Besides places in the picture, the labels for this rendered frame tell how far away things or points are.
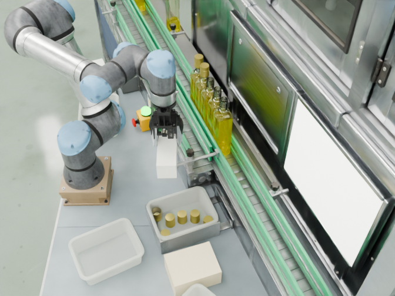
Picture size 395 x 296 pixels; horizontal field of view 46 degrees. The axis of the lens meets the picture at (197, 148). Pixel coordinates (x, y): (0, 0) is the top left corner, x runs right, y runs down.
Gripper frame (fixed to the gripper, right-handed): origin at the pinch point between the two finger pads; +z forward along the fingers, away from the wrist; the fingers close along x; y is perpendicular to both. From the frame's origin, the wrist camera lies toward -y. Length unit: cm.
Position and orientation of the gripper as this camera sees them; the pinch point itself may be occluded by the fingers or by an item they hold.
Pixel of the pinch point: (167, 141)
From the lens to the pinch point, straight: 153.3
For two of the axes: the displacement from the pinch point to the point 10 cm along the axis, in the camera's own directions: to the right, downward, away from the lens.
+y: 0.2, 7.3, -6.8
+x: 10.0, -0.2, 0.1
